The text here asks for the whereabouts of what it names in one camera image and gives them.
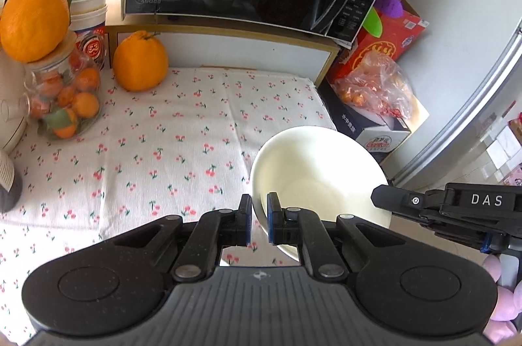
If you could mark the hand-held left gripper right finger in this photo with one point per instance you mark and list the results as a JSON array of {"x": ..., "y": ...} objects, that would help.
[{"x": 271, "y": 221}]

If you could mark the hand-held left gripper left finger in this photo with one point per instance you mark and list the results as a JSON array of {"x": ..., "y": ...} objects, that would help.
[{"x": 247, "y": 221}]

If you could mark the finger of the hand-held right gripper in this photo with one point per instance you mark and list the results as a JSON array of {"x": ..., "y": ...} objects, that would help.
[{"x": 403, "y": 201}]

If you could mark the large cream bowl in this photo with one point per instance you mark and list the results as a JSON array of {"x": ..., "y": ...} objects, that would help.
[{"x": 318, "y": 166}]

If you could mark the dark blue water carton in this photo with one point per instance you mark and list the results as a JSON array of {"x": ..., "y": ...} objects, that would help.
[{"x": 367, "y": 134}]

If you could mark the plastic bag of oranges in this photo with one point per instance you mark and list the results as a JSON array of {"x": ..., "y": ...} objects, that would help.
[{"x": 367, "y": 85}]

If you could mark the cherry print tablecloth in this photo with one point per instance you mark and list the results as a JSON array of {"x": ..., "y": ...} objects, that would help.
[{"x": 142, "y": 150}]

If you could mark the silver refrigerator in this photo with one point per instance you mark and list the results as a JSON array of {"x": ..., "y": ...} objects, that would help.
[{"x": 469, "y": 44}]

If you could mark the red carton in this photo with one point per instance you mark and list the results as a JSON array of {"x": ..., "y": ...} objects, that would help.
[{"x": 391, "y": 40}]

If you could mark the pile of small oranges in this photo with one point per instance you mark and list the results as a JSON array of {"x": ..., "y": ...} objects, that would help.
[{"x": 81, "y": 105}]

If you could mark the red label cup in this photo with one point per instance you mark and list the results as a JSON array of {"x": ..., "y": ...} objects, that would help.
[{"x": 93, "y": 48}]

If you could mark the dark jar with label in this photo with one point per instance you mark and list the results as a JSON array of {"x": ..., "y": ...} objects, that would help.
[{"x": 8, "y": 182}]

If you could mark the glass jar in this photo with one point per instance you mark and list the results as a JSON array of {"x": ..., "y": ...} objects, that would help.
[{"x": 49, "y": 72}]

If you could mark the white kitchen appliance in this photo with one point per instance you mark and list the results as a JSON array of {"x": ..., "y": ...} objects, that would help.
[{"x": 8, "y": 125}]

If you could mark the large orange with leaves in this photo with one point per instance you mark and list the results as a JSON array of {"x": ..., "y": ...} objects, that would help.
[{"x": 32, "y": 19}]

